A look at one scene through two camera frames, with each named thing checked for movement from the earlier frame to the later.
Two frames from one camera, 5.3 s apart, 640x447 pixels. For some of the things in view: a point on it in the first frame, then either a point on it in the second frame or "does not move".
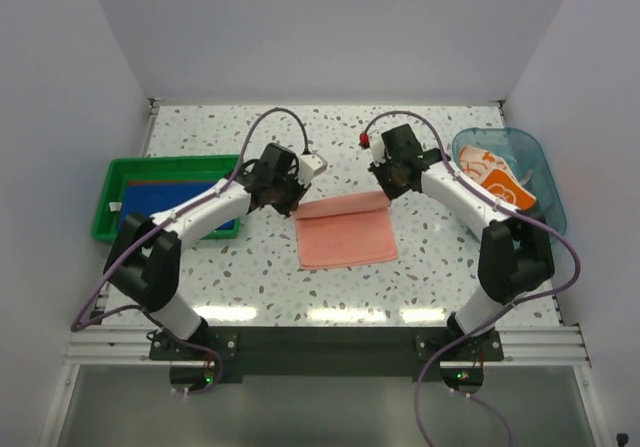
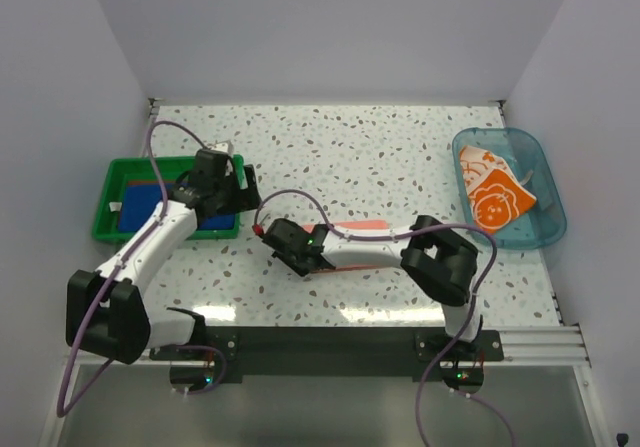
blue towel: [152, 198] does not move
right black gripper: [391, 192] to [303, 271]
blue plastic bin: [525, 159] does not move
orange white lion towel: [496, 175] does not move
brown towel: [171, 182] does not move
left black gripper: [299, 190] to [244, 199]
